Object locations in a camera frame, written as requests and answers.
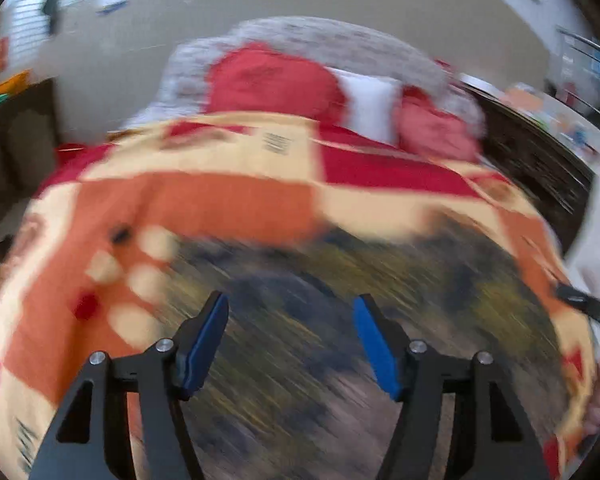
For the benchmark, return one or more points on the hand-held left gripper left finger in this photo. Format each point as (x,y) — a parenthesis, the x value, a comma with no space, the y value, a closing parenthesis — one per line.
(205,345)

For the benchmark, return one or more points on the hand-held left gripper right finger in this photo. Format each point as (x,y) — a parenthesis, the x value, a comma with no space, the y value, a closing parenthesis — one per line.
(377,345)

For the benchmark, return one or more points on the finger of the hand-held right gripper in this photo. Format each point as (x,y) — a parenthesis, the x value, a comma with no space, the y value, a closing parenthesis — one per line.
(586,306)

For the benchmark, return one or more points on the navy floral patterned shirt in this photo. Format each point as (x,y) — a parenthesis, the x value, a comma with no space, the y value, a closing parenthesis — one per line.
(300,270)

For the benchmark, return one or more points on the red orange checkered blanket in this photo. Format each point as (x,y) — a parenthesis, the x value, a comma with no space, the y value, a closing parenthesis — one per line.
(205,200)

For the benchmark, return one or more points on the dark carved wooden cabinet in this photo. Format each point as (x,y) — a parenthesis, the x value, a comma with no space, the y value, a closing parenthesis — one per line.
(535,170)

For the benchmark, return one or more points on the pile of colourful small packages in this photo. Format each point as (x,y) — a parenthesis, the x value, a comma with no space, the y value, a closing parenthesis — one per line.
(550,115)

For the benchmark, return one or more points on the small red heart pillow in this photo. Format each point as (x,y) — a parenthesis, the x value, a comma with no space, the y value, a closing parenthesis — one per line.
(435,125)

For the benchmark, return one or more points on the white pillow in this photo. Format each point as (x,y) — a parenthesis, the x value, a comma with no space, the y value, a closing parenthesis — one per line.
(372,102)

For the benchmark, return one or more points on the large red heart pillow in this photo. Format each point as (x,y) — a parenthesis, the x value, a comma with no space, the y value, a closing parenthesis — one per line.
(275,85)

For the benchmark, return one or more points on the dark wooden desk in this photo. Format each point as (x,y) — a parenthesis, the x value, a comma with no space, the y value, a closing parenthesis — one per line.
(15,150)

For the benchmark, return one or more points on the dark hanging towel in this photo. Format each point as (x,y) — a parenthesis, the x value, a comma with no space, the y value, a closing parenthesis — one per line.
(54,2)

